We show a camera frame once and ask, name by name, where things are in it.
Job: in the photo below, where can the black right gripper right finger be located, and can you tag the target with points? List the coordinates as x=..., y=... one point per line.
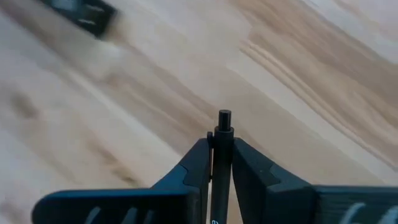
x=295, y=202

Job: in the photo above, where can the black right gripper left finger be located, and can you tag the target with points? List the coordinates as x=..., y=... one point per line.
x=155, y=205

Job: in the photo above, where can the black stapler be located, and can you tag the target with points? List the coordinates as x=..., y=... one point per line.
x=84, y=15

